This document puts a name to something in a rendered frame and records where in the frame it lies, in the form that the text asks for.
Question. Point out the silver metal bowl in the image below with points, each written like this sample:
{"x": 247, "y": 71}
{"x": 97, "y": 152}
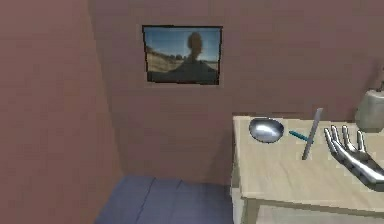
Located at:
{"x": 266, "y": 130}

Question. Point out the grey plant pot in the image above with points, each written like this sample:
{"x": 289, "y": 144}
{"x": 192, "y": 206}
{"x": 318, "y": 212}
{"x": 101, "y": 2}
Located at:
{"x": 370, "y": 110}

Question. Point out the framed landscape picture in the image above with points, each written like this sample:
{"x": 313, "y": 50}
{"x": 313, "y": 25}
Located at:
{"x": 182, "y": 55}

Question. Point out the silver hand sculpture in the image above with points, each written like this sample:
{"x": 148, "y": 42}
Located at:
{"x": 353, "y": 156}

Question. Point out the grey flat upright slab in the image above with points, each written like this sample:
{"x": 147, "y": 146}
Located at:
{"x": 312, "y": 133}

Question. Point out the teal pen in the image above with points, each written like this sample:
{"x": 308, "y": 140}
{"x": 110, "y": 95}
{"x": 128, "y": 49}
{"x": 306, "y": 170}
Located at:
{"x": 297, "y": 135}

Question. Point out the beige wooden table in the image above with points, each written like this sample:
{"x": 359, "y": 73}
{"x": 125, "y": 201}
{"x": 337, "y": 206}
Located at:
{"x": 283, "y": 176}

